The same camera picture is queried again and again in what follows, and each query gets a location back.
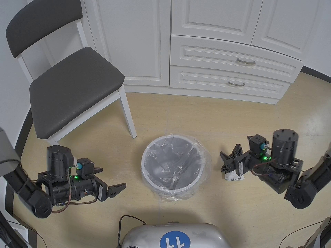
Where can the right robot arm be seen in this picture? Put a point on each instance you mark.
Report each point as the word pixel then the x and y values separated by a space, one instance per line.
pixel 284 148

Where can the white trash bin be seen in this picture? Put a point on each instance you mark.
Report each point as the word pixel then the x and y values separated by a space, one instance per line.
pixel 160 188

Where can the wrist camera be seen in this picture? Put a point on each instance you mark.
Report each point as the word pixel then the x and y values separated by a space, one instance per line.
pixel 257 145
pixel 85 168

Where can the white wardrobe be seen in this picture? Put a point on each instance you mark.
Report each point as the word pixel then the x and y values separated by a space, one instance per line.
pixel 206 22

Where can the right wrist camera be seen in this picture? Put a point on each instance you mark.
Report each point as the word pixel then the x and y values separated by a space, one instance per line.
pixel 257 145

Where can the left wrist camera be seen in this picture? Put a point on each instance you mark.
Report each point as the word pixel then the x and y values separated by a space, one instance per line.
pixel 85 168

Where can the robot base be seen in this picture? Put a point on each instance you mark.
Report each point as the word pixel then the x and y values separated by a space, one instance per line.
pixel 175 234

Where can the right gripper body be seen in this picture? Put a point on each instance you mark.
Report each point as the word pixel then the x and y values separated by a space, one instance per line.
pixel 241 167

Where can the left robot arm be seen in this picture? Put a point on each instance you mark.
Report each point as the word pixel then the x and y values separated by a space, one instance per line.
pixel 15 185

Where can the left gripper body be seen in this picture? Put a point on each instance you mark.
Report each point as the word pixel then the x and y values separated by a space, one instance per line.
pixel 88 188

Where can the white printed wrapper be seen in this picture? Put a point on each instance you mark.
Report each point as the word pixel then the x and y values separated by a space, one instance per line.
pixel 232 177

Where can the clear plastic bag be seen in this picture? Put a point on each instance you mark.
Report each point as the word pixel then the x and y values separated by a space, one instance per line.
pixel 178 164

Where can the white chair grey cushions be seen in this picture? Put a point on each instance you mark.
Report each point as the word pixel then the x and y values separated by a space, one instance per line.
pixel 72 86

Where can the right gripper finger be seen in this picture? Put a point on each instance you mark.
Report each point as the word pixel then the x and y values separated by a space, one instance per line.
pixel 227 159

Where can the black plastic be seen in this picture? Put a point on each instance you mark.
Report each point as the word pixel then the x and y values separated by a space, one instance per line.
pixel 236 150

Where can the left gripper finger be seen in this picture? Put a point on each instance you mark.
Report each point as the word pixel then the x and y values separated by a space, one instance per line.
pixel 115 190
pixel 98 171

